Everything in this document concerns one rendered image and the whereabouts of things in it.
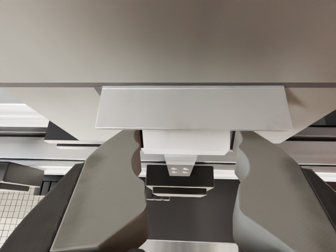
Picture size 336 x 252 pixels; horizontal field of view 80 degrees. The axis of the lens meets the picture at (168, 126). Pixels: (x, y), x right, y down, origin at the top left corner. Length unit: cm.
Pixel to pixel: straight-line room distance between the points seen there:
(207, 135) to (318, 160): 37
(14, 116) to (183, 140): 19
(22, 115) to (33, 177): 29
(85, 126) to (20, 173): 36
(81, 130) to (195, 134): 9
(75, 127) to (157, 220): 56
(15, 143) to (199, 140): 46
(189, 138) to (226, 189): 56
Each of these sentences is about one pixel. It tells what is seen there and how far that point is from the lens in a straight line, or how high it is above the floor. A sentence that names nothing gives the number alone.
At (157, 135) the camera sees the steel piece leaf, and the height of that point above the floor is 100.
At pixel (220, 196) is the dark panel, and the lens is 70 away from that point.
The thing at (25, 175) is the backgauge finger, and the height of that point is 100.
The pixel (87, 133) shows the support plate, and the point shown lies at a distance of 18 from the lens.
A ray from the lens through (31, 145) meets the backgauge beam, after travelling 53.
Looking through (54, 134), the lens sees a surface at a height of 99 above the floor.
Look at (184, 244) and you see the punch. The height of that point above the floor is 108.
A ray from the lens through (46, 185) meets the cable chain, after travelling 67.
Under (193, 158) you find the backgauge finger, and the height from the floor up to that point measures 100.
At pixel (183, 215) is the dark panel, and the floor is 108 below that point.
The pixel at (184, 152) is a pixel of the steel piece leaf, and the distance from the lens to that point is 21.
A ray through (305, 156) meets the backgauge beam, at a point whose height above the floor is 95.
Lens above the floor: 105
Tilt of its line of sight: 21 degrees down
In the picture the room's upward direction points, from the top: 178 degrees counter-clockwise
